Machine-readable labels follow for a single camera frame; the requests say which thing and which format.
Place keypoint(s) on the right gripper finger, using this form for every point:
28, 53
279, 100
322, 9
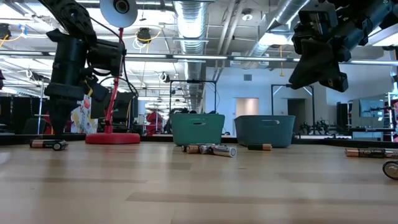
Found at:
314, 65
337, 82

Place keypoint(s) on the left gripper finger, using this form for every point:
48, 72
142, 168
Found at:
62, 112

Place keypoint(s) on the black copper battery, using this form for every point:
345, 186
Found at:
392, 153
365, 152
259, 147

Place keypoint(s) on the blue plastic bin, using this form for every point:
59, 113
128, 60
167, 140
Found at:
264, 132

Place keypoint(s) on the green plastic bin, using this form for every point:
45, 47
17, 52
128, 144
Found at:
197, 130

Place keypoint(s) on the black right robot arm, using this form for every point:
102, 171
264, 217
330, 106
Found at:
373, 18

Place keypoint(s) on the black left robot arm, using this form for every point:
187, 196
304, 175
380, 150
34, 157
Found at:
73, 15

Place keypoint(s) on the floral patterned panel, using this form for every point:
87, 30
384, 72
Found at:
82, 118

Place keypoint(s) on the grey pole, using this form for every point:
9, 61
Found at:
41, 105

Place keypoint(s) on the black cabinet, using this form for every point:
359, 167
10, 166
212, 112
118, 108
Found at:
342, 116

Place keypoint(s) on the black partition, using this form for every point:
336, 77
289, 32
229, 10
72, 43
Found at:
18, 112

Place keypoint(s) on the background robot arms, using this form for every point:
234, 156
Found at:
317, 127

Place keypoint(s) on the dark door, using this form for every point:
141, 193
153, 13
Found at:
297, 112

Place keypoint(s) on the red desk lamp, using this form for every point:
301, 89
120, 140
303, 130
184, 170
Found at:
112, 138

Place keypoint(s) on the background table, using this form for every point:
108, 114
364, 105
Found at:
367, 134

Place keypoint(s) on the black monitor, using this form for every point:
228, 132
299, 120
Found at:
122, 105

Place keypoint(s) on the beige door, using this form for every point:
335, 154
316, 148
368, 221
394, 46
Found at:
247, 107

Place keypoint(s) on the round ceiling fixture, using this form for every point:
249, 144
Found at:
247, 17

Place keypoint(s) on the red background object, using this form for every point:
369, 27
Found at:
155, 123

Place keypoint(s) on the ceiling light bar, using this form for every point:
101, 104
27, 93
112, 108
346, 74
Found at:
202, 57

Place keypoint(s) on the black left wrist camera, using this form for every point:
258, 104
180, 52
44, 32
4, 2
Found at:
105, 57

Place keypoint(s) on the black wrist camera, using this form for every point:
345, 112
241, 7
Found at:
105, 57
315, 25

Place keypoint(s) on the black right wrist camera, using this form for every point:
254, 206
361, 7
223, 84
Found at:
315, 25

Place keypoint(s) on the grey wall monitor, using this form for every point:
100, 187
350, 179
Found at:
371, 108

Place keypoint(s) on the black aluminium table frame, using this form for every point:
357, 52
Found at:
18, 139

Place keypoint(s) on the black frame stand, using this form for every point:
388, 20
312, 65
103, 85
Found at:
272, 99
192, 81

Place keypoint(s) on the silver ventilation duct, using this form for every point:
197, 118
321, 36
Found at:
191, 31
280, 21

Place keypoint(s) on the grey wall vent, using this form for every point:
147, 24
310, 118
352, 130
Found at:
247, 77

